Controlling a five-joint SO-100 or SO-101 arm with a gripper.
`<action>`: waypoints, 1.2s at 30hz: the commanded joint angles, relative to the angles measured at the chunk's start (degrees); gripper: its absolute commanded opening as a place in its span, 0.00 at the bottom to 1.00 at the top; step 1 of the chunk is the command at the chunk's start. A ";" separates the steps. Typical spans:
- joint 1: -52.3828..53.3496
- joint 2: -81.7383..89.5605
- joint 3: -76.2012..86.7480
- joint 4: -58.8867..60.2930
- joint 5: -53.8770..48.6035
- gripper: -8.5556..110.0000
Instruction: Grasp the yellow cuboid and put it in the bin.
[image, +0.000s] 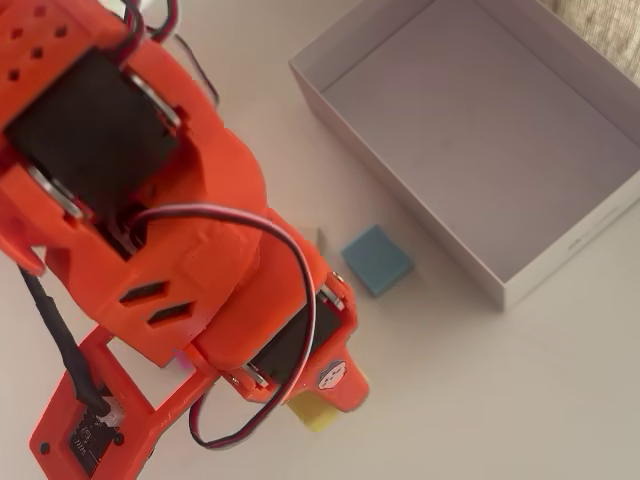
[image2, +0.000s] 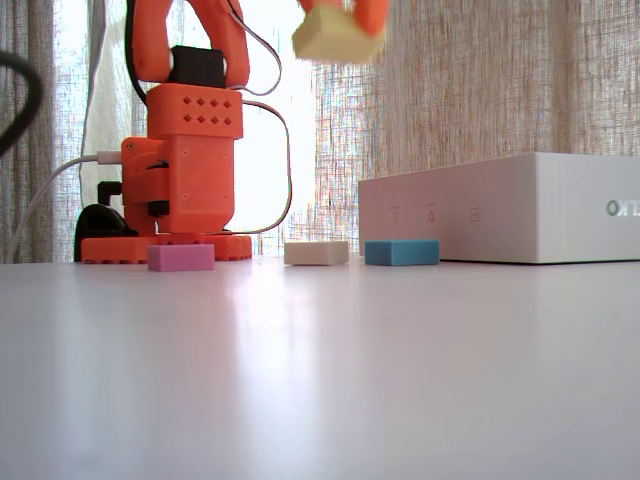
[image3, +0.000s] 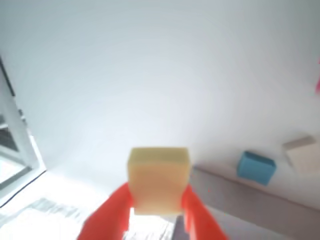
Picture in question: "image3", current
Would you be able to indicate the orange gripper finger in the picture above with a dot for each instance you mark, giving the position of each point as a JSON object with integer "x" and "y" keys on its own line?
{"x": 200, "y": 220}

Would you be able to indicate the orange gripper finger with sticker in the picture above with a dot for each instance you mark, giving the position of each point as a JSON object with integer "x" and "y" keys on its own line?
{"x": 107, "y": 215}

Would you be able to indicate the yellow foam cuboid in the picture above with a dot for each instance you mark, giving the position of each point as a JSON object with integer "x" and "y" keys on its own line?
{"x": 158, "y": 180}

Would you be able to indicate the blue foam cuboid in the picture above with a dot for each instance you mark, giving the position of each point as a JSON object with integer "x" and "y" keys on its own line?
{"x": 256, "y": 168}

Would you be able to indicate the beige foam cuboid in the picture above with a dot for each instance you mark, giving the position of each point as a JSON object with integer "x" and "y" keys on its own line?
{"x": 303, "y": 155}

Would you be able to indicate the pink foam cuboid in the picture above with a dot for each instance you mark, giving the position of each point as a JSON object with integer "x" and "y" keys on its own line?
{"x": 318, "y": 80}

